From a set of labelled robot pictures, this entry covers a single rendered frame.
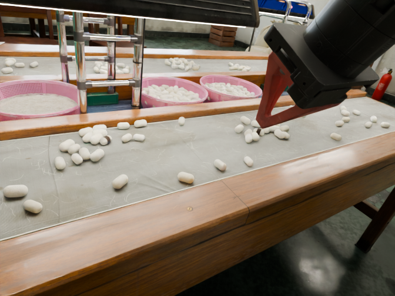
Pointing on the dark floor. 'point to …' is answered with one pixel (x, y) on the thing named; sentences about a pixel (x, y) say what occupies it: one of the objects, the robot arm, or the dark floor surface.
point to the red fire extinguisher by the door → (382, 86)
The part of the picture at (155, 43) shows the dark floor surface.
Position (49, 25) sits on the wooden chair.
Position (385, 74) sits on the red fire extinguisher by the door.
